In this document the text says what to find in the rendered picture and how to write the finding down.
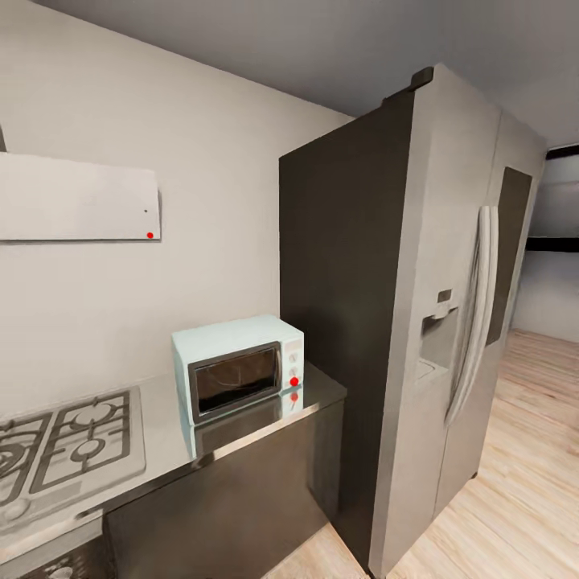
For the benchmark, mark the burner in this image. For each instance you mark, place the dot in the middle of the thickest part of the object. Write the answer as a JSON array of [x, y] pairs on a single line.
[[55, 457]]

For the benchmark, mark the stairs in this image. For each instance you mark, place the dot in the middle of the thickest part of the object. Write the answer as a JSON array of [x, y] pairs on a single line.
[[555, 219]]

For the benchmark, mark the fridge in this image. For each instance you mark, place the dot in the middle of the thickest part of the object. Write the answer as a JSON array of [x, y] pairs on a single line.
[[402, 242]]

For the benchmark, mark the microwave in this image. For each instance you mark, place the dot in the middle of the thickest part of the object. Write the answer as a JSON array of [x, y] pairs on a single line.
[[224, 367]]

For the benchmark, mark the oven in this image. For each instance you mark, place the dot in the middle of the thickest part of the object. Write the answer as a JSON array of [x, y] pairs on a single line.
[[84, 553]]

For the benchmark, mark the range hood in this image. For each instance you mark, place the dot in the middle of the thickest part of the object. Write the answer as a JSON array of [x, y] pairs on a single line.
[[58, 199]]

